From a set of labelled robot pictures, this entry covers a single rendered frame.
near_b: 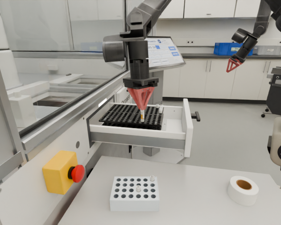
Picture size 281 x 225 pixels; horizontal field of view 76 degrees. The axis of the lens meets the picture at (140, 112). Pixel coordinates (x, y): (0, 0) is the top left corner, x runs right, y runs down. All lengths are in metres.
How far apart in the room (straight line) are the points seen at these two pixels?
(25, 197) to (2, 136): 0.14
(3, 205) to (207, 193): 0.48
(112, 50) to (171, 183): 0.42
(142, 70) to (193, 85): 3.16
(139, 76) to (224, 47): 3.35
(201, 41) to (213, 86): 1.03
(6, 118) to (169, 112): 0.61
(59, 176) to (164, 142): 0.32
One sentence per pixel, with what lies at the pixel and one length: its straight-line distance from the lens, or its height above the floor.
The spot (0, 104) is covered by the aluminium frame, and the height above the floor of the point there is 1.07.
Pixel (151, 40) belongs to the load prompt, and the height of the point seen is 1.16.
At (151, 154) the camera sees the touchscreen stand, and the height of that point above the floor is 0.07.
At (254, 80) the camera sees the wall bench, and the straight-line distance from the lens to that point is 3.96.
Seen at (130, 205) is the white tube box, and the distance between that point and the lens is 0.51.
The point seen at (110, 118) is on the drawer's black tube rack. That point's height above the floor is 0.90.
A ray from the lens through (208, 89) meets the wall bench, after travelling 3.74.
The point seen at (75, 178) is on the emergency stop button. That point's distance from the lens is 0.45.
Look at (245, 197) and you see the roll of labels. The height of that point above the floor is 0.79.
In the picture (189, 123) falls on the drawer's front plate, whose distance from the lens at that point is 0.57.
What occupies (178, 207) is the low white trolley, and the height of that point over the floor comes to 0.76.
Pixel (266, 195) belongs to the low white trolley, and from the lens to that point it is 0.66.
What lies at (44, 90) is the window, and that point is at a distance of 0.46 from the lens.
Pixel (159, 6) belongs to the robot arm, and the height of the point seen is 1.26.
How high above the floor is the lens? 1.17
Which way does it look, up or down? 22 degrees down
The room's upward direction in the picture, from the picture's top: straight up
